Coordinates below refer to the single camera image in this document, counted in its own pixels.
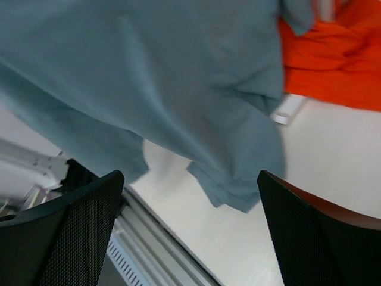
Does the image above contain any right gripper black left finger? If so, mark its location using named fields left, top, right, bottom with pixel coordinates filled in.
left=1, top=170, right=124, bottom=285

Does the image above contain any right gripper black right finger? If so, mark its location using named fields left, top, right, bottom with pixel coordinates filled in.
left=257, top=171, right=380, bottom=286

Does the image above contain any grey-blue t shirt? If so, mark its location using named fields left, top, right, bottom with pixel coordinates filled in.
left=1, top=1, right=314, bottom=212

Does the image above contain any orange t shirt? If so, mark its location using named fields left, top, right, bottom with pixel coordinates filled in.
left=279, top=1, right=380, bottom=111

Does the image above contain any metal clothes rack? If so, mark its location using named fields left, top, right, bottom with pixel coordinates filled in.
left=271, top=0, right=348, bottom=125

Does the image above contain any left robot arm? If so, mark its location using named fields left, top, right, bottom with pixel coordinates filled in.
left=32, top=157, right=98, bottom=194

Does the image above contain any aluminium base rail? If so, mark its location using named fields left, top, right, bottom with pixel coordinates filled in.
left=1, top=140, right=217, bottom=285

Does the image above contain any white slotted cable duct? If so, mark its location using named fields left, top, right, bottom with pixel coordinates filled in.
left=107, top=234, right=149, bottom=286

